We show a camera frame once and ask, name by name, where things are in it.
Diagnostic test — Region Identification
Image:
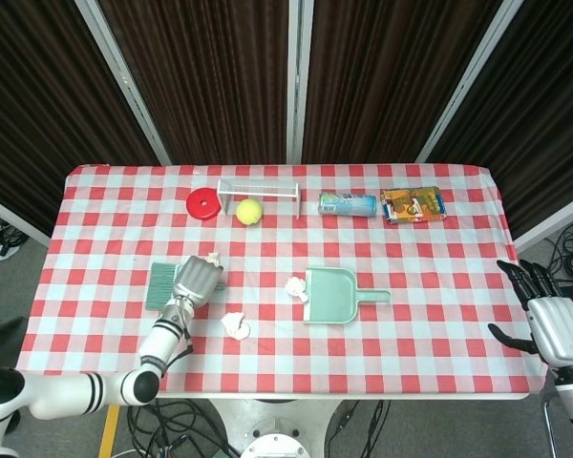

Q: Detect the green plastic dustpan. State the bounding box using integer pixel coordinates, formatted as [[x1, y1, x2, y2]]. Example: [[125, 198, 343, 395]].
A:
[[303, 267, 393, 325]]

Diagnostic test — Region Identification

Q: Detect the yellow tennis ball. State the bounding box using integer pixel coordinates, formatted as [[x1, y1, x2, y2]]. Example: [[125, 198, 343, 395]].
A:
[[235, 198, 264, 225]]

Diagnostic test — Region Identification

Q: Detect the white mesh mini goal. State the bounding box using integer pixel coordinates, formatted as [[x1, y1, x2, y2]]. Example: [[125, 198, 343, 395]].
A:
[[217, 178, 301, 219]]

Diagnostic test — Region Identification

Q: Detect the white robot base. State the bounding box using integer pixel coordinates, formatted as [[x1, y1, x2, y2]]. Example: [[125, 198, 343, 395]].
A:
[[241, 419, 312, 458]]

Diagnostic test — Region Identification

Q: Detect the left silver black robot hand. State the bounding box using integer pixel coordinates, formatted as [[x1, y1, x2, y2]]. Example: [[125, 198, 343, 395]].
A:
[[171, 255, 225, 309]]

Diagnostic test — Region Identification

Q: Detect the red white checkered tablecloth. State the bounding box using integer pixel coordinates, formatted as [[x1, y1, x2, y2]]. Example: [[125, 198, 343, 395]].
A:
[[16, 164, 548, 396]]

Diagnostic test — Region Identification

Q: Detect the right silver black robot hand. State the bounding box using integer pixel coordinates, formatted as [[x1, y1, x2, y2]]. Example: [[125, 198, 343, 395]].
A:
[[487, 260, 573, 369]]

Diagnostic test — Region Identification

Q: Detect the blue green drink can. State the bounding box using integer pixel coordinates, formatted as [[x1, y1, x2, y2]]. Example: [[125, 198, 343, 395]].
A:
[[318, 191, 378, 218]]

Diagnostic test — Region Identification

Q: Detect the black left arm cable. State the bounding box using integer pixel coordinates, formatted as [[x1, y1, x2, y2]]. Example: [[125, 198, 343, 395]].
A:
[[164, 314, 195, 378]]

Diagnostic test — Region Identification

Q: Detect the green hand broom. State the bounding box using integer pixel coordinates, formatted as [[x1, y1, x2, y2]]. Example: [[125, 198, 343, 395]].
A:
[[145, 260, 228, 312]]

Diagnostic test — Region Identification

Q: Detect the orange snack package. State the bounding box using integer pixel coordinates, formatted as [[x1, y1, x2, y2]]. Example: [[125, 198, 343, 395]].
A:
[[380, 186, 448, 224]]

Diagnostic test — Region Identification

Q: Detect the red plastic disc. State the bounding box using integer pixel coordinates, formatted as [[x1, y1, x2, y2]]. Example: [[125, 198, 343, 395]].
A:
[[185, 188, 220, 221]]

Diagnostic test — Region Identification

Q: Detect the dark corrugated partition panel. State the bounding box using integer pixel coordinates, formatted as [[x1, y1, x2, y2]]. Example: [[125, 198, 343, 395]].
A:
[[427, 0, 573, 242], [0, 0, 161, 238], [303, 0, 505, 166], [97, 0, 293, 166]]

